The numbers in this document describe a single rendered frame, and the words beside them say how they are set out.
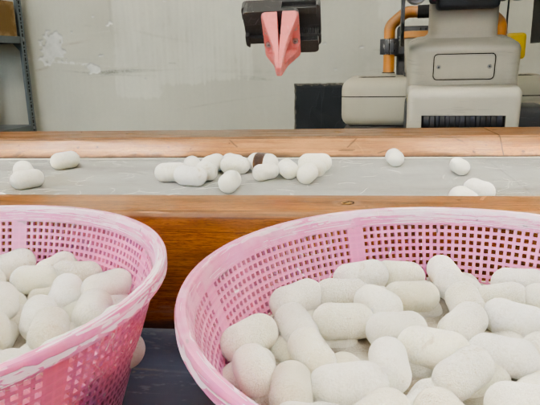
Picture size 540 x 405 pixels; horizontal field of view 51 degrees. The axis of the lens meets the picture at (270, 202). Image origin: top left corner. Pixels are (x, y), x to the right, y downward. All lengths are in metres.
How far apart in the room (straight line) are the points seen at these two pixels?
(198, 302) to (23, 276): 0.15
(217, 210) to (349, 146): 0.38
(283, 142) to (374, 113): 0.77
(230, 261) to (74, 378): 0.10
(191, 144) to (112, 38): 2.21
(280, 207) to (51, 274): 0.16
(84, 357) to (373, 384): 0.12
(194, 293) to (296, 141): 0.52
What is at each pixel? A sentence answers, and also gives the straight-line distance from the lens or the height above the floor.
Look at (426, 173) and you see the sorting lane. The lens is 0.65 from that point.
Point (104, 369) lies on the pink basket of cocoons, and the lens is 0.27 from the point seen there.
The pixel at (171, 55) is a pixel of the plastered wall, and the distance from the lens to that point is 2.84.
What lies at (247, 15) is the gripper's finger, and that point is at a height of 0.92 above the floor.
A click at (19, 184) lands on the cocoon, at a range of 0.64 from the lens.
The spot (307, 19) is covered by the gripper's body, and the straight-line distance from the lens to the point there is 0.78.
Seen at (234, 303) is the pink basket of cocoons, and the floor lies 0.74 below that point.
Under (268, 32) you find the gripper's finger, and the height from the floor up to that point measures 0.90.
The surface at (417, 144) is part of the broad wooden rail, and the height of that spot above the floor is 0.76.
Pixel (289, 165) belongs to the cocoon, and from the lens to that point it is 0.60.
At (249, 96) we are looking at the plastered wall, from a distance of 2.74.
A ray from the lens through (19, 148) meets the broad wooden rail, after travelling 0.87.
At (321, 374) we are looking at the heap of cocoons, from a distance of 0.24.
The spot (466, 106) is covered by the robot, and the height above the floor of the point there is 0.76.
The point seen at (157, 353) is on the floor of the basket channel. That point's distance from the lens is 0.41.
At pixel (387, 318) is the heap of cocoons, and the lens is 0.29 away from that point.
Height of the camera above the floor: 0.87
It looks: 14 degrees down
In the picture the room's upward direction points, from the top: 1 degrees counter-clockwise
